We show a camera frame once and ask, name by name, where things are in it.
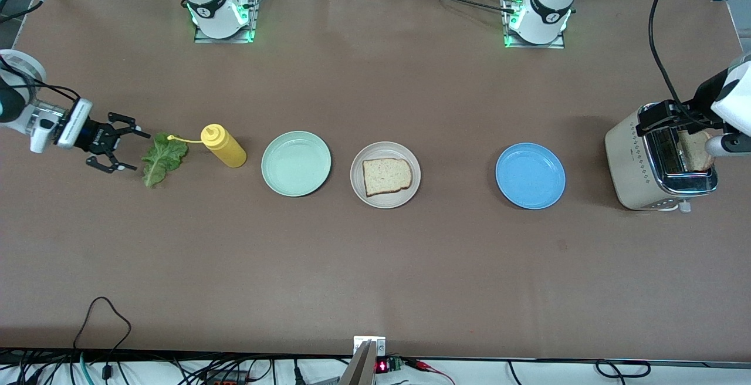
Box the small metal mounting bracket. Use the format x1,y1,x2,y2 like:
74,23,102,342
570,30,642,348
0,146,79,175
354,336,387,356

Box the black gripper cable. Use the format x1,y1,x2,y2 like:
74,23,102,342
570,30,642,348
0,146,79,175
648,0,687,110
0,56,81,104

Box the red clip wires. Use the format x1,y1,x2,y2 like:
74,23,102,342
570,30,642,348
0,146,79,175
404,359,455,385

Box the brown bread slice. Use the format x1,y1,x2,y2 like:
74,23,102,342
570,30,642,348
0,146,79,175
678,130,715,172
362,158,413,198

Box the black looped cable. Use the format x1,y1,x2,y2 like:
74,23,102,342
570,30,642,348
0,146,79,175
73,297,133,385

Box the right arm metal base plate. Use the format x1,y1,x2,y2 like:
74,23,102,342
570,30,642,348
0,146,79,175
194,0,262,44

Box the grey metal bar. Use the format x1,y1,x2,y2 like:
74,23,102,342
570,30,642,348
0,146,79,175
339,341,376,385

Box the yellow mustard squeeze bottle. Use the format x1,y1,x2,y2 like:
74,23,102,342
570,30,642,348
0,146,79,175
167,124,248,169

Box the light green plate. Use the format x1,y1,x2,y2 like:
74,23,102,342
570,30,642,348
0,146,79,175
261,131,332,198

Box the blue plate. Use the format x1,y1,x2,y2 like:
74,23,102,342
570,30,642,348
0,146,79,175
495,142,567,210

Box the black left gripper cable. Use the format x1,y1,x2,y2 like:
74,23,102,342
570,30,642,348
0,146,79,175
648,0,687,110

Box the black oval cable loop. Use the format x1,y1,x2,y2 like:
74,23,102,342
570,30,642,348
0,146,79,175
596,360,652,379

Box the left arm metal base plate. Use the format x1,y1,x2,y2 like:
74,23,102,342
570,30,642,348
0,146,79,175
502,0,567,50

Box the beige chrome toaster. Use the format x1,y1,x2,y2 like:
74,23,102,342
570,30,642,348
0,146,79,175
604,102,719,214

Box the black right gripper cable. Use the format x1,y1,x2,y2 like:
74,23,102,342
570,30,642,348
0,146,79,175
0,56,81,104

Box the green lettuce leaf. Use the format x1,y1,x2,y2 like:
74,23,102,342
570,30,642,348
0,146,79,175
141,134,190,189

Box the beige plate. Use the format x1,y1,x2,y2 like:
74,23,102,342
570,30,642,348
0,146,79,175
350,141,422,210

